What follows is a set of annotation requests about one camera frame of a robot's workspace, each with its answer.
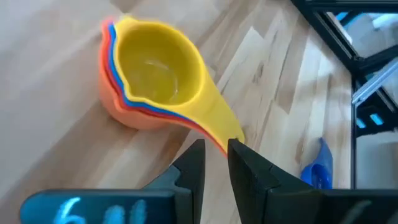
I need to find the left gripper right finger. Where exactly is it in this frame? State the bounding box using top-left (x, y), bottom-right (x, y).
top-left (228, 138), bottom-right (398, 224)

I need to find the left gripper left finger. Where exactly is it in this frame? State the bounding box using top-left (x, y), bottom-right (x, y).
top-left (20, 139), bottom-right (206, 224)

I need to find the purple measuring cup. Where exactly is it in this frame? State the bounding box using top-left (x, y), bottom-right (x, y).
top-left (299, 136), bottom-right (335, 190)

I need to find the orange measuring cup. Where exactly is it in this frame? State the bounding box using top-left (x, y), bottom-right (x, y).
top-left (98, 18), bottom-right (195, 131)

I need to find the yellow measuring cup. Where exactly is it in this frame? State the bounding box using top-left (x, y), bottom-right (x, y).
top-left (113, 16), bottom-right (246, 154)

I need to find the red measuring cup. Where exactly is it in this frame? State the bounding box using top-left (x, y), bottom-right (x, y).
top-left (101, 19), bottom-right (229, 157)

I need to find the blue measuring cup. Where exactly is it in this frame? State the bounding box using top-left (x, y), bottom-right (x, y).
top-left (106, 22), bottom-right (203, 125)

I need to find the silver aluminium bar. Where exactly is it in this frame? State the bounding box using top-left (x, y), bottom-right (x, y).
top-left (352, 58), bottom-right (398, 106)

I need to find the black aluminium table frame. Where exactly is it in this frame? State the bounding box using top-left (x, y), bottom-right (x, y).
top-left (290, 0), bottom-right (398, 190)

